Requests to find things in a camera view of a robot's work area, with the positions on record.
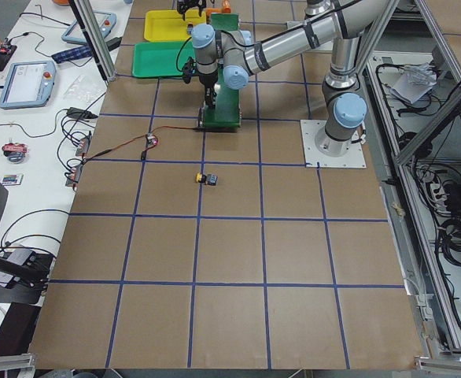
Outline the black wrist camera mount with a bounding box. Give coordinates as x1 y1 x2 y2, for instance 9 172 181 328
182 57 197 84

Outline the small motor controller board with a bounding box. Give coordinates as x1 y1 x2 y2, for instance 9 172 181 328
146 133 159 149

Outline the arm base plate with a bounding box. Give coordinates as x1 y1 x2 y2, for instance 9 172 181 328
300 120 367 169

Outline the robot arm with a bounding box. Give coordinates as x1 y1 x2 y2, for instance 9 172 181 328
183 0 393 131

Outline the yellow plastic tray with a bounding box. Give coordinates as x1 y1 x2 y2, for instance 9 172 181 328
144 9 206 42

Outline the blue striped pencil case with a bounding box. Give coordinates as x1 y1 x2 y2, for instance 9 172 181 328
51 45 93 64

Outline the teach pendant with red button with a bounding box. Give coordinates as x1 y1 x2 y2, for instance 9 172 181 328
0 61 57 109

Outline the green plastic tray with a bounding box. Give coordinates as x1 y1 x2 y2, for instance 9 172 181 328
132 41 194 79

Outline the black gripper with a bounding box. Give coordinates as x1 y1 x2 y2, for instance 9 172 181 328
177 0 206 20
198 70 219 109

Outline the aluminium frame post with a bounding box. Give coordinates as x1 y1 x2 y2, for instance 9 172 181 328
68 0 116 83

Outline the green conveyor belt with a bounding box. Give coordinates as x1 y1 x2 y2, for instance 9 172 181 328
198 13 241 132

